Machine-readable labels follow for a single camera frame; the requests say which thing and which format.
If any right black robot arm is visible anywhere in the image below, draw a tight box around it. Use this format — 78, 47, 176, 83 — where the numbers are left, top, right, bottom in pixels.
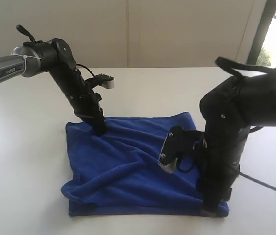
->
197, 67, 276, 214

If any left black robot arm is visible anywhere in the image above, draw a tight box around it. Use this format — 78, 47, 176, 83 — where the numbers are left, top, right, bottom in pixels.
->
0, 39, 114, 136

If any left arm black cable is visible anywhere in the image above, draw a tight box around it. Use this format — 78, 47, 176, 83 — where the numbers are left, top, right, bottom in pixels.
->
15, 24, 97, 79

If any blue microfibre towel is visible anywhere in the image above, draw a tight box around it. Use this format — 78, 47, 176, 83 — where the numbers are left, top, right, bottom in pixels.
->
60, 111, 230, 218

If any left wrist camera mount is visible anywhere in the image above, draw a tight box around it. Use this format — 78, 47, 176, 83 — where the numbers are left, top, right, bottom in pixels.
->
84, 74, 114, 89

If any dark window frame post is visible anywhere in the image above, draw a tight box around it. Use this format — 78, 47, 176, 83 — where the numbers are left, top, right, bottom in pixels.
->
246, 0, 276, 65

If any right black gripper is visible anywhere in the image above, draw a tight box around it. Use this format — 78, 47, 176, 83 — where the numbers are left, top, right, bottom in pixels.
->
198, 160, 240, 217

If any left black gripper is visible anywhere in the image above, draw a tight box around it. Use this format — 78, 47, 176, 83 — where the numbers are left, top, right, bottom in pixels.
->
71, 85, 106, 136

